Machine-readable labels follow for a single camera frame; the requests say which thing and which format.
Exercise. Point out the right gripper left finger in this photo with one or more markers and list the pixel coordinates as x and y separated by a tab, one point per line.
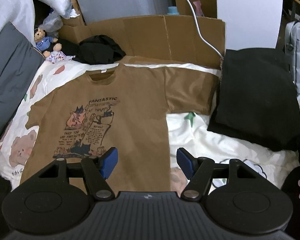
93	170

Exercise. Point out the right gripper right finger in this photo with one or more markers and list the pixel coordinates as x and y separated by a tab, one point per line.
210	181

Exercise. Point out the brown printed t-shirt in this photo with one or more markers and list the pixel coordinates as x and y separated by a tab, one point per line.
124	107

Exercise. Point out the white cartoon bed sheet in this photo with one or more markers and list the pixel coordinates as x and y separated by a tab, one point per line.
184	130

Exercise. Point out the black paw print cushion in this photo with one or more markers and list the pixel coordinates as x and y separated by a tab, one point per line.
291	188

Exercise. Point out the floral cloth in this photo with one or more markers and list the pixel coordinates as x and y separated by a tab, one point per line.
58	56

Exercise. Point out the black clothing pile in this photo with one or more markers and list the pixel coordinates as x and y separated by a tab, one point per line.
98	49

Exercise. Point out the teddy bear blue shirt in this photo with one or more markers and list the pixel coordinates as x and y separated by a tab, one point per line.
46	44

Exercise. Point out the dark grey pillow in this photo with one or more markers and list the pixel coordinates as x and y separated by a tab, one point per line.
19	62

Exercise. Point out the brown cardboard box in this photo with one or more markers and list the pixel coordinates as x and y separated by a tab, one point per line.
143	28

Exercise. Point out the clear plastic bag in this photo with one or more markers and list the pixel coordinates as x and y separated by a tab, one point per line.
52	23

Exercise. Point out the blue bottle cap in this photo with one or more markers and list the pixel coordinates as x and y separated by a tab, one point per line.
173	10

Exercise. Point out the grey backpack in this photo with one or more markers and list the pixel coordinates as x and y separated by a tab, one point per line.
292	51

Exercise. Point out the white board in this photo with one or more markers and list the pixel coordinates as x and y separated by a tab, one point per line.
250	23

